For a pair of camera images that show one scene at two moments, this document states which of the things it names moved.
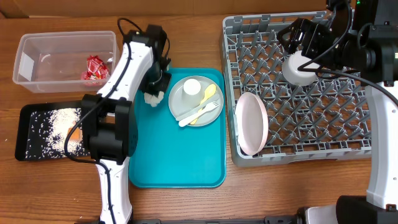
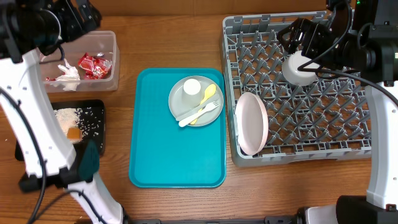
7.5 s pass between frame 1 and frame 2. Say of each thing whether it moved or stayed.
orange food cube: stayed
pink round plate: stayed
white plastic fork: stayed
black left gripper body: moved
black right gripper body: stayed
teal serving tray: stayed
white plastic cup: stayed
